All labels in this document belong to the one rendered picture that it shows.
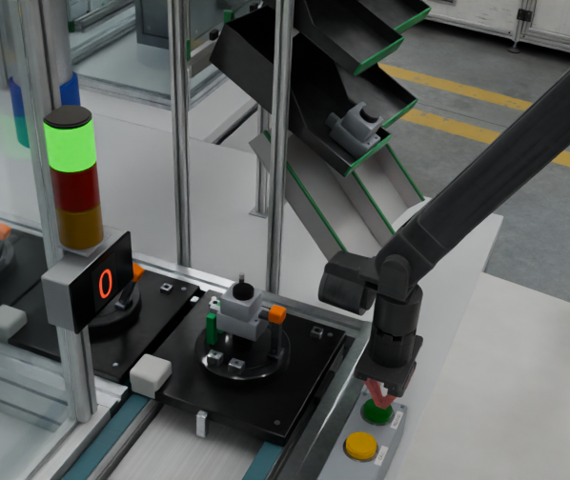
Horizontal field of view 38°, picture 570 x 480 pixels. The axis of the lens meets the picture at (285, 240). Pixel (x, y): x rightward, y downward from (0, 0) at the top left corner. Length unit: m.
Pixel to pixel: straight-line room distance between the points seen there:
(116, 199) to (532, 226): 2.07
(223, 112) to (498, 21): 3.22
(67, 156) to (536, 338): 0.93
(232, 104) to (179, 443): 1.21
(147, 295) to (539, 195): 2.58
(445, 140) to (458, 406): 2.76
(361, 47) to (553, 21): 3.90
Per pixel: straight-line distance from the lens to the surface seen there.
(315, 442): 1.16
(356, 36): 1.26
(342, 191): 1.43
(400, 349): 1.07
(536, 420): 1.39
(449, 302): 1.57
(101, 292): 1.01
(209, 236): 1.69
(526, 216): 3.55
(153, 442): 1.21
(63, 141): 0.90
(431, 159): 3.85
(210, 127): 2.10
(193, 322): 1.30
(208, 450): 1.19
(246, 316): 1.16
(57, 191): 0.94
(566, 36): 5.09
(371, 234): 1.44
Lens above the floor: 1.81
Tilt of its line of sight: 34 degrees down
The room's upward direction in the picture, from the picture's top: 3 degrees clockwise
